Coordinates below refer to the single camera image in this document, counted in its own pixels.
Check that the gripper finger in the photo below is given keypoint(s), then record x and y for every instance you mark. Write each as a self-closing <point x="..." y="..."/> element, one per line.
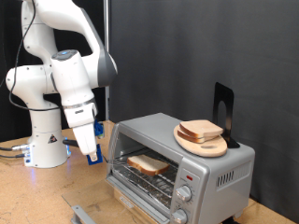
<point x="93" y="157"/>

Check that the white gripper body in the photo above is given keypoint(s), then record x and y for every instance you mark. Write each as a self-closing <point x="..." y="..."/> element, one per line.
<point x="84" y="137"/>

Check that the spatula with blue grip block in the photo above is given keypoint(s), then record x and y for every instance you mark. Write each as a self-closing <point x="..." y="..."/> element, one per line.
<point x="90" y="161"/>

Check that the thick white bread slice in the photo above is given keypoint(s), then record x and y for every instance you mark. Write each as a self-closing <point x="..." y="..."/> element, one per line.
<point x="148" y="165"/>

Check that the silver oven timer knob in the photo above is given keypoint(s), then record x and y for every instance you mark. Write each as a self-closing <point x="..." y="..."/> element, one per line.
<point x="179" y="216"/>

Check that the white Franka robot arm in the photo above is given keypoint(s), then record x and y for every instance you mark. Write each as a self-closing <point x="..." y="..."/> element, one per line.
<point x="40" y="81"/>

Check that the silver oven temperature knob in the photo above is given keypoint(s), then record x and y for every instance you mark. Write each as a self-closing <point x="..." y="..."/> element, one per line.
<point x="184" y="193"/>

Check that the red oven indicator light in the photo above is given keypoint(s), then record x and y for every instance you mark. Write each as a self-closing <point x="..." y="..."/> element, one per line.
<point x="189" y="178"/>

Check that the silver toaster oven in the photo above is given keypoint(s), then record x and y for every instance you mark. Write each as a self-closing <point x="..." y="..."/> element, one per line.
<point x="224" y="161"/>

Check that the oval wooden cutting board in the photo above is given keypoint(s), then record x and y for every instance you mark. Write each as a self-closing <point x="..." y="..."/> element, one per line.
<point x="205" y="150"/>

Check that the vertical metal pole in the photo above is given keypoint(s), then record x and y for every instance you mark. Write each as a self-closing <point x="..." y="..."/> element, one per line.
<point x="106" y="18"/>

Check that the black curtain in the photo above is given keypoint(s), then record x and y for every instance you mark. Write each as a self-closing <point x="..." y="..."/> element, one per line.
<point x="6" y="31"/>

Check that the black metal bookend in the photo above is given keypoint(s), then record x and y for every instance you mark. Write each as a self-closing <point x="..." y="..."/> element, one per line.
<point x="229" y="102"/>

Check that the grey backdrop fabric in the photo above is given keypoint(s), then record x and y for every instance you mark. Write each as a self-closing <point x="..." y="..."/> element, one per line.
<point x="202" y="46"/>

